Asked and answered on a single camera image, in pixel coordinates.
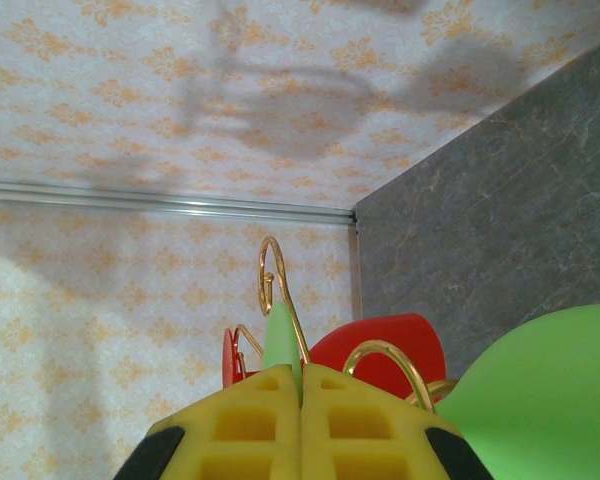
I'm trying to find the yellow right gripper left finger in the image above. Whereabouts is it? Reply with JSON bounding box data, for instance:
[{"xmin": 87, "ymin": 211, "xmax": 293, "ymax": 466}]
[{"xmin": 112, "ymin": 363, "xmax": 301, "ymax": 480}]

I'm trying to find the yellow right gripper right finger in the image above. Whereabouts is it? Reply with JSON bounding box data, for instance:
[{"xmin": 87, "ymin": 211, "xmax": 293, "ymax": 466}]
[{"xmin": 300, "ymin": 362, "xmax": 491, "ymax": 480}]

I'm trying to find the red plastic wine glass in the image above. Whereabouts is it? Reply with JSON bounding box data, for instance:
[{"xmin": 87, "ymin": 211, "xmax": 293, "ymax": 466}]
[{"xmin": 222, "ymin": 312, "xmax": 447, "ymax": 401}]

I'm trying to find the green plastic wine glass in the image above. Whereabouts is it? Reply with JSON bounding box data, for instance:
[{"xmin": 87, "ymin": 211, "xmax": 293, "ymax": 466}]
[{"xmin": 262, "ymin": 301, "xmax": 600, "ymax": 480}]

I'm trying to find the gold wire wine glass rack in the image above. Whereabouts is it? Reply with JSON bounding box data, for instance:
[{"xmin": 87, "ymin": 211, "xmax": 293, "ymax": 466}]
[{"xmin": 234, "ymin": 236, "xmax": 461, "ymax": 414}]

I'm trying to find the aluminium corner post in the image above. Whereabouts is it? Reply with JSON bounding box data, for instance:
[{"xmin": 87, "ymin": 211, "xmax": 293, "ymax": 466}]
[{"xmin": 0, "ymin": 179, "xmax": 357, "ymax": 225}]

